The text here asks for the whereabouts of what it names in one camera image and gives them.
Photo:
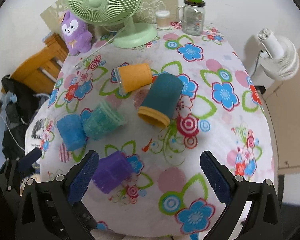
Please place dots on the teal green plastic cup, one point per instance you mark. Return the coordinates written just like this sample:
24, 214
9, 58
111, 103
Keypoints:
103, 120

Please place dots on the floral tablecloth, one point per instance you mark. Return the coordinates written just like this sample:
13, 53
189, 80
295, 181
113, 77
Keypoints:
219, 110

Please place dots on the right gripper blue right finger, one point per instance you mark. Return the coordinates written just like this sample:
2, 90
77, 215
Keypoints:
264, 217

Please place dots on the orange wooden chair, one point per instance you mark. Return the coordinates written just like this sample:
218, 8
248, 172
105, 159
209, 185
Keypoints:
40, 71

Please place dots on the white standing fan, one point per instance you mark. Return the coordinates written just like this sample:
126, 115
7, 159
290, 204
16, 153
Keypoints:
278, 58

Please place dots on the purple plush toy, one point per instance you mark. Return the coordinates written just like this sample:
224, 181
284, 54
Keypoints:
76, 35

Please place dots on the green desk fan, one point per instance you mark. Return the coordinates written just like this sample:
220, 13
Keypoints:
113, 12

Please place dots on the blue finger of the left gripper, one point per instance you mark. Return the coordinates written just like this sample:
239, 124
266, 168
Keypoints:
26, 162

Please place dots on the white printed cloth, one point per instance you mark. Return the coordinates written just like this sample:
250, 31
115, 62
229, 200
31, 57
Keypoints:
40, 134

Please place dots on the glass mason jar mug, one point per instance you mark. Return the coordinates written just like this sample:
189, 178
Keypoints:
191, 16

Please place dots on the cotton swab container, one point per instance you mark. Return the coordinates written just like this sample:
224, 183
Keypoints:
163, 19

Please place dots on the purple plastic cup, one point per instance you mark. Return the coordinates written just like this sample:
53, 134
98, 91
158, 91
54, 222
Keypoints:
111, 172

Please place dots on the dark clothes pile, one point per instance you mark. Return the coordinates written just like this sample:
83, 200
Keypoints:
21, 104

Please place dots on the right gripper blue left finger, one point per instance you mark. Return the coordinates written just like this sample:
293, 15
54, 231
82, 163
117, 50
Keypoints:
54, 209

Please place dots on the dark teal yellow-rimmed cup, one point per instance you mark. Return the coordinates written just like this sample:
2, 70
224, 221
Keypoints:
159, 104

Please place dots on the blue plastic cup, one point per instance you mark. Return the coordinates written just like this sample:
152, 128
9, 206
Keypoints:
71, 131

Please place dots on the orange plastic cup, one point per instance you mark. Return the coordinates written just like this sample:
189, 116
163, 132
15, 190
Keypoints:
132, 77

